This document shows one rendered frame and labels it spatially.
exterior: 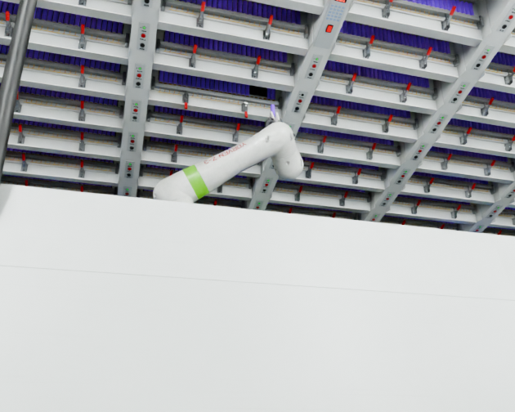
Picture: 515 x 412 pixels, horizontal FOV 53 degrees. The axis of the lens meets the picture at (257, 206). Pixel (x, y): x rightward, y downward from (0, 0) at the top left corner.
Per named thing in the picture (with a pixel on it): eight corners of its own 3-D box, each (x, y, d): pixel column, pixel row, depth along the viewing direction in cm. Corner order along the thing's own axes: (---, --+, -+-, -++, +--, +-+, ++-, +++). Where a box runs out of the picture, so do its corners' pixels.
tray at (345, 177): (381, 192, 287) (393, 182, 274) (276, 180, 272) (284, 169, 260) (378, 158, 294) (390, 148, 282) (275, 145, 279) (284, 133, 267)
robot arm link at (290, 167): (281, 190, 193) (309, 180, 191) (270, 163, 185) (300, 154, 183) (275, 167, 203) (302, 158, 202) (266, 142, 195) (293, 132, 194)
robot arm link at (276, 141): (203, 183, 189) (212, 199, 181) (190, 158, 182) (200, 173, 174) (289, 136, 193) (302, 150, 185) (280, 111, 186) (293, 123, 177)
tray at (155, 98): (279, 123, 242) (285, 114, 234) (147, 104, 228) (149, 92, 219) (279, 87, 249) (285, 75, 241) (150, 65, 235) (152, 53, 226)
